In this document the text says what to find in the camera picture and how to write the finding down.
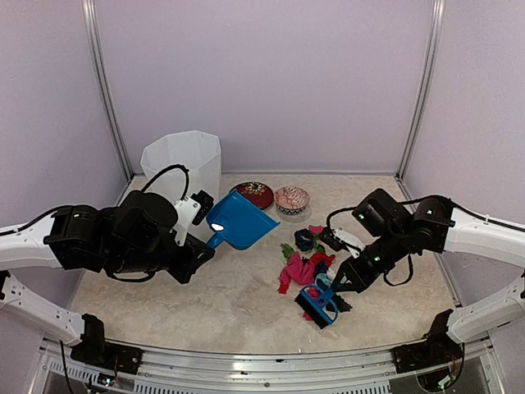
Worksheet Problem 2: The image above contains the left aluminium corner post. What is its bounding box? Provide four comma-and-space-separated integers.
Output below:
81, 0, 134, 183

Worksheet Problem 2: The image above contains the red floral plate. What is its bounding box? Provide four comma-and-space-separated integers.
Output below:
231, 181, 274, 211

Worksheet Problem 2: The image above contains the aluminium front rail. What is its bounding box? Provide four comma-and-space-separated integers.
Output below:
28, 336, 504, 394

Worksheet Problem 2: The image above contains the black paper scrap curved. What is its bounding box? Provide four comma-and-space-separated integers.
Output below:
333, 294, 353, 313

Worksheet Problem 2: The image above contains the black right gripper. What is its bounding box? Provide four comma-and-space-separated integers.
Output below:
331, 227, 410, 294

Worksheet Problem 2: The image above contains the pink patterned bowl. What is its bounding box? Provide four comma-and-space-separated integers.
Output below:
274, 186, 310, 215

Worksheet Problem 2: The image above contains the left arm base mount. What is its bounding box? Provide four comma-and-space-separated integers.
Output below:
71, 314, 144, 375

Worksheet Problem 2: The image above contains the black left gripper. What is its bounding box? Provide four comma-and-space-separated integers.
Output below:
108, 235, 214, 285

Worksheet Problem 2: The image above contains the teal paper scrap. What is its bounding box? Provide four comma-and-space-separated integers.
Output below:
315, 273, 332, 291

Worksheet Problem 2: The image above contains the right aluminium corner post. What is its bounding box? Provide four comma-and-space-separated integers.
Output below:
395, 0, 445, 184

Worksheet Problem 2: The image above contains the green paper scrap right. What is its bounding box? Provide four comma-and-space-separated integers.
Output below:
313, 234, 326, 254

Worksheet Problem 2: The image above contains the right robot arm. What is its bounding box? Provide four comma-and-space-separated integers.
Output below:
331, 189, 524, 364

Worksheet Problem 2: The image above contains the blue hand brush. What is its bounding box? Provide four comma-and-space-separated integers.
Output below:
294, 285, 339, 329

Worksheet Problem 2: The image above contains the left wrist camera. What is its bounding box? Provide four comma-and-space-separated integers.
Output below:
172, 190, 214, 246

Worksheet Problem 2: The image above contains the blue dustpan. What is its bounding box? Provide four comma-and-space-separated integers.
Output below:
206, 190, 280, 250

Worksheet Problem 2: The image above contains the red twisted paper scrap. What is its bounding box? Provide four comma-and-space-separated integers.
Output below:
308, 252, 336, 268

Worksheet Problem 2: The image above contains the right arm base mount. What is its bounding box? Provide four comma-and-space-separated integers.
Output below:
391, 309, 464, 373

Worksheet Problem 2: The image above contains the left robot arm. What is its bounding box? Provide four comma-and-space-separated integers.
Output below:
1, 186, 214, 365

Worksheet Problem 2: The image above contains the aluminium corner post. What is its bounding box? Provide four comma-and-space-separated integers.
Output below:
81, 0, 134, 183
395, 0, 445, 184

